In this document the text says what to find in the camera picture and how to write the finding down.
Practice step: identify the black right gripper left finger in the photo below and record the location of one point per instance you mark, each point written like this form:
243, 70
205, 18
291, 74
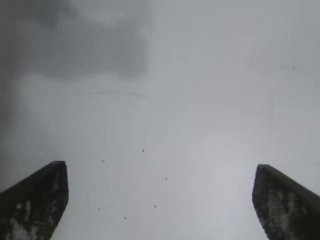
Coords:
32, 202

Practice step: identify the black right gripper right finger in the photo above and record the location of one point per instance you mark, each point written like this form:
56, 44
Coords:
285, 205

